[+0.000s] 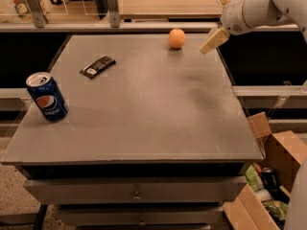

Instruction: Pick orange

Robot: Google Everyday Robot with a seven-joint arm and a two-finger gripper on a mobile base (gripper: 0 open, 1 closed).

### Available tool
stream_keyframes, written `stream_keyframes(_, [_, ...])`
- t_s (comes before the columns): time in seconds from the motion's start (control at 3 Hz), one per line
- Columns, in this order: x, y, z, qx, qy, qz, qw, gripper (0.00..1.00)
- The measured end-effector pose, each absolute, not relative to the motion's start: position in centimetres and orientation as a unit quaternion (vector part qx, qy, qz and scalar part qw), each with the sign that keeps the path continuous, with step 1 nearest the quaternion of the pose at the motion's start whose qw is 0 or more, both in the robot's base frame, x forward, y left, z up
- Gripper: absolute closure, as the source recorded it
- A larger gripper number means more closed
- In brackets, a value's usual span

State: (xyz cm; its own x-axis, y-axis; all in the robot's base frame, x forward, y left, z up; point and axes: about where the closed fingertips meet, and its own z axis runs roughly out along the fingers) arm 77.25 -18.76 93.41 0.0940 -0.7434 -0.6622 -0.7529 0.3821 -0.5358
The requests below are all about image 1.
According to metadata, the grey drawer cabinet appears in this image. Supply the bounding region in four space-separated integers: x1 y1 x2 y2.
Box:
2 34 262 230

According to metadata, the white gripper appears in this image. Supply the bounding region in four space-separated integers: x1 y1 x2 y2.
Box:
200 0 251 54

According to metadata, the green snack bag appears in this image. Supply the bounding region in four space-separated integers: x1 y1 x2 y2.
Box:
246 165 264 192

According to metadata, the grey metal bracket left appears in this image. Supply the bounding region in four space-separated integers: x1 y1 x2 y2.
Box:
27 0 47 28

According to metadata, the grey metal bracket middle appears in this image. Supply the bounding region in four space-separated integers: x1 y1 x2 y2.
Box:
107 0 121 28

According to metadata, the drawer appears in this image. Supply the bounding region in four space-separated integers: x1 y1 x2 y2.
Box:
58 205 223 226
24 176 247 205

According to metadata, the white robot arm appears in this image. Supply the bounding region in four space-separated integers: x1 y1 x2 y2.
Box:
200 0 307 230

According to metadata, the dark can in box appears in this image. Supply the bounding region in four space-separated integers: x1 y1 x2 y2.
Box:
262 168 278 190

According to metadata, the light wooden desk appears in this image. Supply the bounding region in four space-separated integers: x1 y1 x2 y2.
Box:
118 0 222 19

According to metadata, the upper drawer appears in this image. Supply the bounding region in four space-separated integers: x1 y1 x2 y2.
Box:
24 176 247 205

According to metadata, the orange fruit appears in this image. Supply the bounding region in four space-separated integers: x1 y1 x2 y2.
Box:
168 29 186 49

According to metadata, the white plastic bag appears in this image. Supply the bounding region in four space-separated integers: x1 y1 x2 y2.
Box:
0 0 51 25

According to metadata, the black snack bar wrapper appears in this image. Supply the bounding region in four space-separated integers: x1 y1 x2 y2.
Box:
80 56 116 80

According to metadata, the blue Pepsi can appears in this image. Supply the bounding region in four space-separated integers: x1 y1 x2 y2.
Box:
26 72 68 122

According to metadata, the grey metal bracket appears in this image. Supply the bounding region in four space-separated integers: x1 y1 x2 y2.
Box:
107 0 121 28
27 0 47 28

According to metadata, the brown cardboard box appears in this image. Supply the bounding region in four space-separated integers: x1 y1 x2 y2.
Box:
224 113 307 230

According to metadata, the lower drawer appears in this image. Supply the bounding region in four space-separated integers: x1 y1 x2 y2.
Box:
58 205 223 226

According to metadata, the green chip bag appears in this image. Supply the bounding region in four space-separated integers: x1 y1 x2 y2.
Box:
263 200 288 221

